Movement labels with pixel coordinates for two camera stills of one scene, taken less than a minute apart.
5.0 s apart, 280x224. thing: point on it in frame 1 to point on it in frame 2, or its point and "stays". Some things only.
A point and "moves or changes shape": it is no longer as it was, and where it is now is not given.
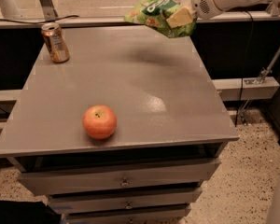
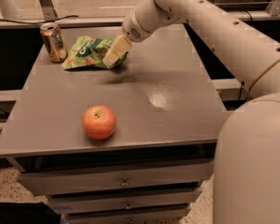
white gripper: (204, 2) to (133, 27)
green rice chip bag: (153, 8) moves or changes shape
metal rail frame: (50, 15) stays
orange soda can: (55, 42) stays
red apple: (99, 121) stays
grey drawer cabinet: (127, 131) stays
